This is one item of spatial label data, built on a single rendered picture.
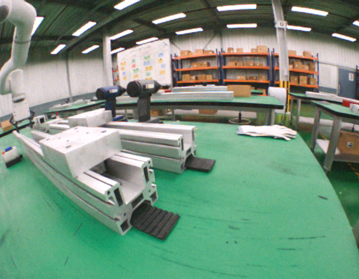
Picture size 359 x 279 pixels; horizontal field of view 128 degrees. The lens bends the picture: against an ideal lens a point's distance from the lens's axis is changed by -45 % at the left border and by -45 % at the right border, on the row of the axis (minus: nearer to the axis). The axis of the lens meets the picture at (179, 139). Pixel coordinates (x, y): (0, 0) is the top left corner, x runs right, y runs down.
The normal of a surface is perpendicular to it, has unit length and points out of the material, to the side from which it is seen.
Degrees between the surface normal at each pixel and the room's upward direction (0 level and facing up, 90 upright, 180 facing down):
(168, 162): 90
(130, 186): 0
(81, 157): 90
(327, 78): 90
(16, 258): 0
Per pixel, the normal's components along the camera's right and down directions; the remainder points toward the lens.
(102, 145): 0.89, 0.10
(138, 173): -0.44, 0.33
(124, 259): -0.07, -0.94
